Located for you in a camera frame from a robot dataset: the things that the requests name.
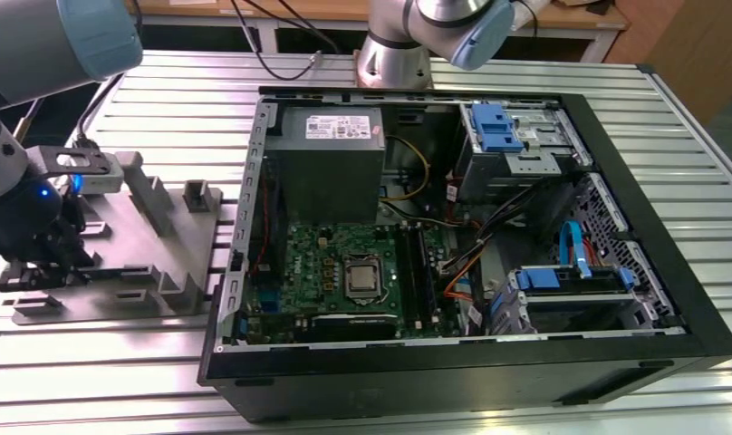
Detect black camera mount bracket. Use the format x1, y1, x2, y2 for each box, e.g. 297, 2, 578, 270
27, 144, 115, 177

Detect empty blue disk carrier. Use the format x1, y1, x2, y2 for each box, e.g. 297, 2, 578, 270
471, 103, 525, 153

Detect wooden workbench white frame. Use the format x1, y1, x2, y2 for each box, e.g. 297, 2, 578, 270
123, 0, 634, 64

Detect black wire bundle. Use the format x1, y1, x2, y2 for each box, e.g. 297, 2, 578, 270
438, 180, 546, 277

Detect brown wooden cabinet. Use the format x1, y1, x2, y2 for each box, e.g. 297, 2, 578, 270
605, 0, 732, 132

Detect green Dell motherboard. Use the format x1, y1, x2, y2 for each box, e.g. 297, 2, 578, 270
224, 220, 466, 346

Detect red orange yellow wires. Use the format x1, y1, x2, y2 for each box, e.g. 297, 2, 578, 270
443, 266, 483, 301

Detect black open PC case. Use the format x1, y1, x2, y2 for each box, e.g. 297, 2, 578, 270
198, 85, 732, 425

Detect hard disk in blue carrier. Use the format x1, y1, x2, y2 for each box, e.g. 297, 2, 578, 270
510, 266, 637, 300

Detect metal socket cover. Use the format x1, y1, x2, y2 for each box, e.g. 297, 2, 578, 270
341, 254, 389, 304

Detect silver drive cage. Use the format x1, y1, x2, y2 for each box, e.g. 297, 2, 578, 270
457, 101, 591, 203

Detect black graphics card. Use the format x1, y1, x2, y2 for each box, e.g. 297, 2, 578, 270
310, 312, 399, 343

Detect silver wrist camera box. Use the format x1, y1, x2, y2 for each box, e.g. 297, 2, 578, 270
55, 152, 126, 194

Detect grey parts rack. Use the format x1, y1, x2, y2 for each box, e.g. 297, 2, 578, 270
12, 151, 235, 327

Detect silver CPU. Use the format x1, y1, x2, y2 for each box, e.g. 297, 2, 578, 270
349, 264, 383, 292

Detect blue SATA cable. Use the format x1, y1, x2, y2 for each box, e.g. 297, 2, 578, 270
447, 220, 595, 298

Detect yellow black power cable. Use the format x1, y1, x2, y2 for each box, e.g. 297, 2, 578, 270
385, 134, 431, 201

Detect black camera cable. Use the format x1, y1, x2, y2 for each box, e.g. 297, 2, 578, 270
72, 72, 130, 150

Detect grey power supply unit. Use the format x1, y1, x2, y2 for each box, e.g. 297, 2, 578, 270
263, 106, 386, 226

